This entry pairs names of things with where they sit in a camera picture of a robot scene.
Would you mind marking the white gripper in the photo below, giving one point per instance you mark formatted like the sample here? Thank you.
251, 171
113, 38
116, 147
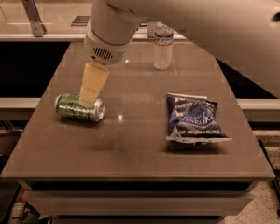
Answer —
104, 48

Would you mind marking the green soda can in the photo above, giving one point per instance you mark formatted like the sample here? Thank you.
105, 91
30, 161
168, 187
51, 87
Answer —
67, 105

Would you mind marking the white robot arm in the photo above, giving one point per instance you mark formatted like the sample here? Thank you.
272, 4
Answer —
244, 34

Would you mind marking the can on floor shelf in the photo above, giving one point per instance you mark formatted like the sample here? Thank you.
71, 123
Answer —
17, 213

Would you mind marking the clear plastic water bottle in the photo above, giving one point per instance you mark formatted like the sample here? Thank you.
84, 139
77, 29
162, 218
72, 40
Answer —
163, 45

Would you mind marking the blue chip bag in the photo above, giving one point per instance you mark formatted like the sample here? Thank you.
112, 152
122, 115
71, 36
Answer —
192, 120

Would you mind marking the grey table drawer unit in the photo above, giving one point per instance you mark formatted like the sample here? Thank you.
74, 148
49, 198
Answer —
195, 206

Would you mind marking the black table leg caster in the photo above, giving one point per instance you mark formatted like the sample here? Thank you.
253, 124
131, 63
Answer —
278, 190

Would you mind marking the left metal glass bracket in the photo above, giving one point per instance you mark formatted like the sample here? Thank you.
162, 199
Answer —
37, 26

